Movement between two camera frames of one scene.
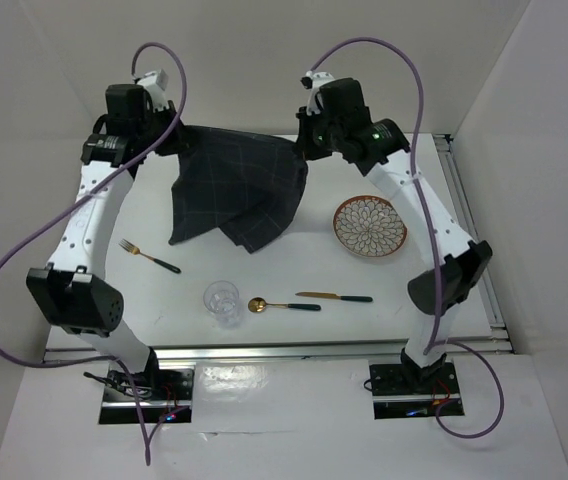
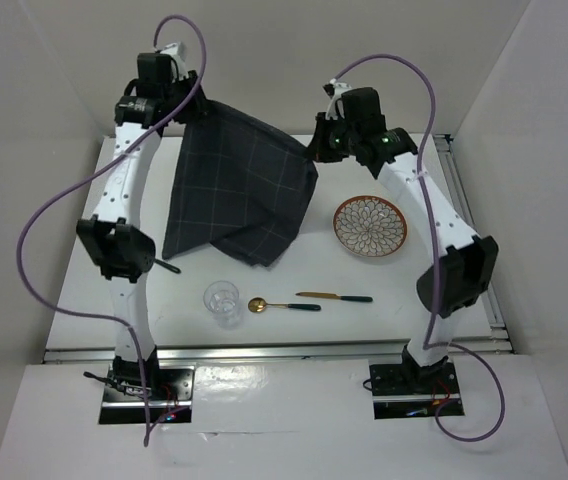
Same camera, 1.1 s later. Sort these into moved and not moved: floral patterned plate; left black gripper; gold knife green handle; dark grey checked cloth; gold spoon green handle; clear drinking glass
Moved: left black gripper; dark grey checked cloth
Not moved: floral patterned plate; gold spoon green handle; gold knife green handle; clear drinking glass
